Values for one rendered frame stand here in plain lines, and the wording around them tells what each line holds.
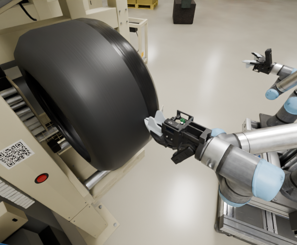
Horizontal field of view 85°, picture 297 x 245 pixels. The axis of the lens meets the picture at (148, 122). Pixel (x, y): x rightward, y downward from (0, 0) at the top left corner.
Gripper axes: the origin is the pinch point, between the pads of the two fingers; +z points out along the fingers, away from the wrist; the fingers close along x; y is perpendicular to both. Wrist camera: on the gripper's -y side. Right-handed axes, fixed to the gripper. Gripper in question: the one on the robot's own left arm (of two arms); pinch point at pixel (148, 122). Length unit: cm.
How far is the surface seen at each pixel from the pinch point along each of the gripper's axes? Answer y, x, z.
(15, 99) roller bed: -2, 24, 61
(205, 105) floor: -118, -171, 49
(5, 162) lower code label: -0.1, 36.6, 21.2
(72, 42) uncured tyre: 23.9, 7.2, 17.9
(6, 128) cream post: 9.3, 30.9, 20.2
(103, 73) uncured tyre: 17.3, 6.1, 8.8
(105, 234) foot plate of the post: -120, 32, 31
